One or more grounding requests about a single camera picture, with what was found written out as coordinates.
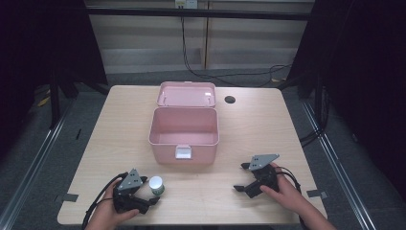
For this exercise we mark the black curtain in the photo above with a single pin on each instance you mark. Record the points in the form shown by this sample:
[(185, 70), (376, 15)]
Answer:
[(38, 48), (364, 64)]

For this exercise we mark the metal floor rail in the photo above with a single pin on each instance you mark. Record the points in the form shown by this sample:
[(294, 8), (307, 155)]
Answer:
[(35, 163), (338, 163)]

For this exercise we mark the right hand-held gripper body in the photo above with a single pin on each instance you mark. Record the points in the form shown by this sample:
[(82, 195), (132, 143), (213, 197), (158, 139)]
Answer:
[(261, 161)]

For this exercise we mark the person's right hand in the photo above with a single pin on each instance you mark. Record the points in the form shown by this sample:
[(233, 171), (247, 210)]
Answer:
[(288, 195)]

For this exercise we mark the small white-lidded green jar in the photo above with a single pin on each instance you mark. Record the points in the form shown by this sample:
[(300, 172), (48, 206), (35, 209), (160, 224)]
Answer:
[(156, 184)]

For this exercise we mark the small black floor scrap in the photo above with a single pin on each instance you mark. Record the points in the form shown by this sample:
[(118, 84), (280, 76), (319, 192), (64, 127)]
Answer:
[(78, 133)]

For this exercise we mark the pink storage box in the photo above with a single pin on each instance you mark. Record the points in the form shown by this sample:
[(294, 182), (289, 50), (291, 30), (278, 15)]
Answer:
[(191, 150)]

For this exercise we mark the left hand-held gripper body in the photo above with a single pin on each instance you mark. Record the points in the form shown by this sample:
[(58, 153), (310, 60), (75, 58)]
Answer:
[(130, 182)]

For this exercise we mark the white wall socket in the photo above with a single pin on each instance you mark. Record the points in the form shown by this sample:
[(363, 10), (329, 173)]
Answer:
[(186, 3)]

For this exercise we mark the black metal stand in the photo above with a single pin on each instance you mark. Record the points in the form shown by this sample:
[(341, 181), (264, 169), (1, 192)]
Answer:
[(55, 102)]

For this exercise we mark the grey tape piece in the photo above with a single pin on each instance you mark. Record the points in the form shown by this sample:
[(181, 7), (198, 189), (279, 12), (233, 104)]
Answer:
[(68, 197), (317, 193)]

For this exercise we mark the yellow floor scrap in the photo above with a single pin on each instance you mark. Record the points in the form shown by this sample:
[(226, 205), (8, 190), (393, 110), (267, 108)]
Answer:
[(43, 101)]

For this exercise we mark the person's left hand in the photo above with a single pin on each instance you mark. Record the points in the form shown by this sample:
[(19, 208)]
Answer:
[(103, 214)]

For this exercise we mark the black horizontal frame bar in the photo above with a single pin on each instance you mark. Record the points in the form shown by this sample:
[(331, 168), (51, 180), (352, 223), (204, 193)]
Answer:
[(198, 13)]

